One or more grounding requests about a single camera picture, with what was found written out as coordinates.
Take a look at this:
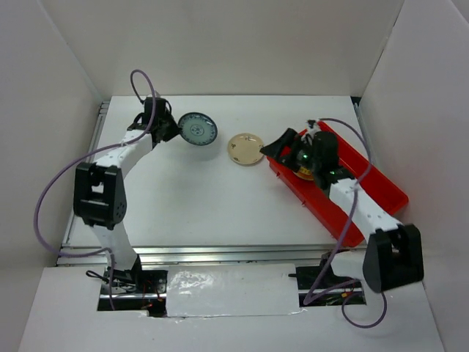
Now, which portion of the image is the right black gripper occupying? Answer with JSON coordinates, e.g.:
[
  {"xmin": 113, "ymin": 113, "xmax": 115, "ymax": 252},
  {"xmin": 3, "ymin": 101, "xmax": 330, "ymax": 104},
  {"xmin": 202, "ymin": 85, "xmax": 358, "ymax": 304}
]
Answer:
[{"xmin": 261, "ymin": 127, "xmax": 321, "ymax": 172}]

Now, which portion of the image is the yellow patterned plate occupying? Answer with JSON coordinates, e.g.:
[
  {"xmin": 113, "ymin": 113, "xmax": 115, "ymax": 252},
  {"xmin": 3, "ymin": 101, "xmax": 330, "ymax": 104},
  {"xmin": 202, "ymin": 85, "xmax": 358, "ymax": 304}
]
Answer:
[{"xmin": 294, "ymin": 166, "xmax": 314, "ymax": 181}]

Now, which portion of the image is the blue patterned plate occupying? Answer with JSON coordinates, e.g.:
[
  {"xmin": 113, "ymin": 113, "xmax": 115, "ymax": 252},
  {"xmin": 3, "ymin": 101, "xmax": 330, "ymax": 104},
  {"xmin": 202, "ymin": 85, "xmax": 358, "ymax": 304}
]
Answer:
[{"xmin": 178, "ymin": 112, "xmax": 218, "ymax": 146}]

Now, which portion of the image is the beige floral plate back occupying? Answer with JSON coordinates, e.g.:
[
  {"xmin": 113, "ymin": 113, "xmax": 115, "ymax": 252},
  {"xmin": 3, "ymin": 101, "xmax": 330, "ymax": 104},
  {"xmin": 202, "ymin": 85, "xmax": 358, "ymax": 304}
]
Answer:
[{"xmin": 227, "ymin": 133, "xmax": 264, "ymax": 166}]

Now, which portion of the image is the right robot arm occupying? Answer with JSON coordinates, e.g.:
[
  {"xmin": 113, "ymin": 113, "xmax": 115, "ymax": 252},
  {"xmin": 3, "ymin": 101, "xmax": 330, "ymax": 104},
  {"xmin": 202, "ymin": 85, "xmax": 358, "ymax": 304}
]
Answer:
[{"xmin": 260, "ymin": 127, "xmax": 424, "ymax": 293}]

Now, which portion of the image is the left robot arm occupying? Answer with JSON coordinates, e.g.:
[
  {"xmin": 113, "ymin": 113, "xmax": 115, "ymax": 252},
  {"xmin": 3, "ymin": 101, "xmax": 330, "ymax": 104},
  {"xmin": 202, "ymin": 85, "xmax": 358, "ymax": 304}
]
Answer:
[{"xmin": 73, "ymin": 98, "xmax": 180, "ymax": 293}]

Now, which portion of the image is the red plastic bin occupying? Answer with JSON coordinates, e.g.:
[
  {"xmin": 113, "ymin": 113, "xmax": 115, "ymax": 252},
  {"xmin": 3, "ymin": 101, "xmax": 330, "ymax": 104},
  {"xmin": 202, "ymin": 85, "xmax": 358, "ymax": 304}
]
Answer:
[{"xmin": 267, "ymin": 122, "xmax": 409, "ymax": 239}]

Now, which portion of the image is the white foil-taped panel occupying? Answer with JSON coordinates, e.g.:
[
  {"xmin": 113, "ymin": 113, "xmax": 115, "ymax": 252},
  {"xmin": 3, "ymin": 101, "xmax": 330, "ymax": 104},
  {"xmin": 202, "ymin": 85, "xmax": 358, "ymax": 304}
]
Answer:
[{"xmin": 166, "ymin": 264, "xmax": 300, "ymax": 318}]

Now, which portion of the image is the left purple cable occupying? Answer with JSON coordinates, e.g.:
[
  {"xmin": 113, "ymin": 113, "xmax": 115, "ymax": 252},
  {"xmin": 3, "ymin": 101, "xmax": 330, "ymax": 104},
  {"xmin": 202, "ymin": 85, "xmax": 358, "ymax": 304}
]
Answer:
[{"xmin": 33, "ymin": 69, "xmax": 158, "ymax": 311}]

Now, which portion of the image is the aluminium rail frame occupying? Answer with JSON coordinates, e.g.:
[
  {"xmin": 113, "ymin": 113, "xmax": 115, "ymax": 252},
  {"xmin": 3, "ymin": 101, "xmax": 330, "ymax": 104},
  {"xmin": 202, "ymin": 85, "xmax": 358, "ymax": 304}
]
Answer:
[{"xmin": 54, "ymin": 100, "xmax": 407, "ymax": 268}]

